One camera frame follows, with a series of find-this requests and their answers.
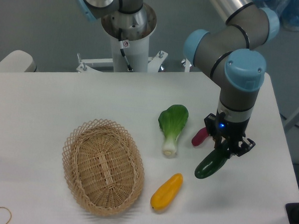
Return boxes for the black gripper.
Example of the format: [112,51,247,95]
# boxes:
[204,110,255,157]

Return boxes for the dark green cucumber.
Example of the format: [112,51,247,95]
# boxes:
[194,140,230,179]

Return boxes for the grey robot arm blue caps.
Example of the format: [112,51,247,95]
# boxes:
[76,0,280,156]

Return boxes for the purple red eggplant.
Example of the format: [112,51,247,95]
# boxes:
[191,127,209,147]

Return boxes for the green bok choy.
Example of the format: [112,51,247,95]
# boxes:
[158,104,189,157]

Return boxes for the yellow pepper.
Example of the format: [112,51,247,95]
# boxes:
[150,173,184,212]

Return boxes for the black device at table edge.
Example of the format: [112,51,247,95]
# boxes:
[285,202,299,224]

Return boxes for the woven wicker basket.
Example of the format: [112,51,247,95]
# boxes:
[62,119,144,216]

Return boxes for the blue plastic bag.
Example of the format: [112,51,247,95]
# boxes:
[252,0,299,32]

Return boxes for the white chair armrest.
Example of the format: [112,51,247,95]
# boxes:
[0,50,37,73]

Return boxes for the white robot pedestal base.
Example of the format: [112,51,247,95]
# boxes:
[75,0,196,79]

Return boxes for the thin brown string loop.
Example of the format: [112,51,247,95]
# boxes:
[0,206,14,223]

